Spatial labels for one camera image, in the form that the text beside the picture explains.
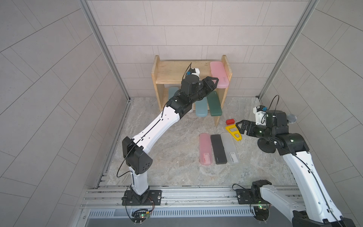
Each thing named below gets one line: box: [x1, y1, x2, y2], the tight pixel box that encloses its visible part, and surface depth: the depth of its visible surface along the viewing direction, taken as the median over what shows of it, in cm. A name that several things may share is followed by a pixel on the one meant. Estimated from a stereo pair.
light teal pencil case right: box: [195, 96, 208, 118], surface depth 83 cm
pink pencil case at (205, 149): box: [198, 132, 213, 166], surface depth 91 cm
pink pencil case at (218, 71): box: [209, 61, 230, 89], surface depth 72 cm
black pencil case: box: [210, 134, 228, 165], surface depth 90 cm
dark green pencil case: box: [206, 90, 223, 117], surface depth 86 cm
